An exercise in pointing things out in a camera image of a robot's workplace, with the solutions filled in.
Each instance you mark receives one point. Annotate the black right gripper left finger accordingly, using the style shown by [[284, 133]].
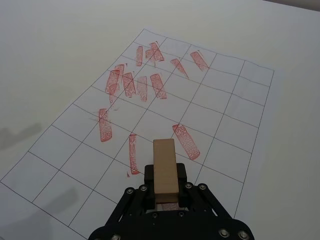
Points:
[[149, 185]]

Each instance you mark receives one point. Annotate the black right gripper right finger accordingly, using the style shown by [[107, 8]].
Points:
[[182, 185]]

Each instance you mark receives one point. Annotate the wooden rectangular stamp block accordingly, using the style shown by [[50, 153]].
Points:
[[165, 167]]

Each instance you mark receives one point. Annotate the white gridded paper sheet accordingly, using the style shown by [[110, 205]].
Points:
[[212, 112]]

